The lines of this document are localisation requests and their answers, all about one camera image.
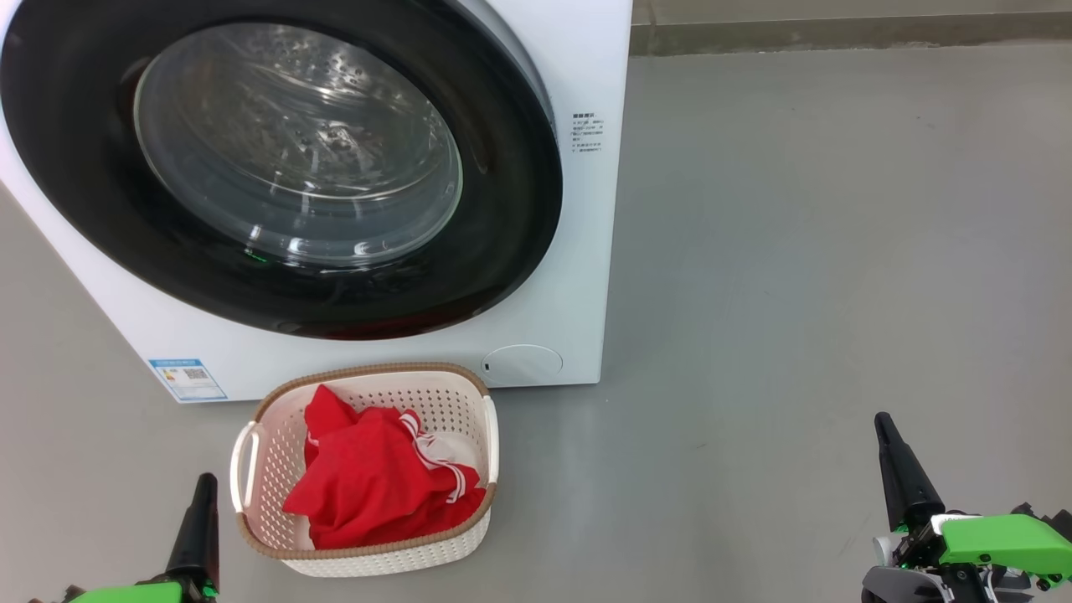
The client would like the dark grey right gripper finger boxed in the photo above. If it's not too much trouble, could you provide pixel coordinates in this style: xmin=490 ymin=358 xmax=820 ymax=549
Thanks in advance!
xmin=874 ymin=412 xmax=947 ymax=533

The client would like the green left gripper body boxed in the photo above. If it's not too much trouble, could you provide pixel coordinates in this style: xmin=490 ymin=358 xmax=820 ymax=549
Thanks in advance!
xmin=67 ymin=581 xmax=187 ymax=603

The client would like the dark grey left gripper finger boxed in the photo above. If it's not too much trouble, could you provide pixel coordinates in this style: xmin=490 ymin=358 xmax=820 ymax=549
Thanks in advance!
xmin=164 ymin=473 xmax=220 ymax=597

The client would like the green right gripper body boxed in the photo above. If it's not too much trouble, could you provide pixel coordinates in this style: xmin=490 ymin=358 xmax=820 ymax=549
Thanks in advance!
xmin=889 ymin=513 xmax=1072 ymax=603

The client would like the red garment with white stripes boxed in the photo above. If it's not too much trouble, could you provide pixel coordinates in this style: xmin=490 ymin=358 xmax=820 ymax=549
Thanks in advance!
xmin=283 ymin=384 xmax=487 ymax=551

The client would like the dark round glass washer door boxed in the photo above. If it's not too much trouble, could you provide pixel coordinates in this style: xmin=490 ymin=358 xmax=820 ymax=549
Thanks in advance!
xmin=0 ymin=0 xmax=564 ymax=341

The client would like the cream perforated laundry basket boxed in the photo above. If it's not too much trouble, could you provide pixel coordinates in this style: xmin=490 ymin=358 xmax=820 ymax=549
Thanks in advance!
xmin=230 ymin=362 xmax=501 ymax=579

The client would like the white front-load washing machine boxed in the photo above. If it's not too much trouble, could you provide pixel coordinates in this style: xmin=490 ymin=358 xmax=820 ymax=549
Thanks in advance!
xmin=0 ymin=0 xmax=635 ymax=405

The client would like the blue energy label sticker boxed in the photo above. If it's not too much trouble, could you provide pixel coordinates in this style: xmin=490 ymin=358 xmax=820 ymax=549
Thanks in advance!
xmin=148 ymin=358 xmax=229 ymax=404

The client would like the round white filter cover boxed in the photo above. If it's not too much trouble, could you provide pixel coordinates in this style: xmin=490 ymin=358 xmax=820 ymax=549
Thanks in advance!
xmin=482 ymin=344 xmax=564 ymax=388

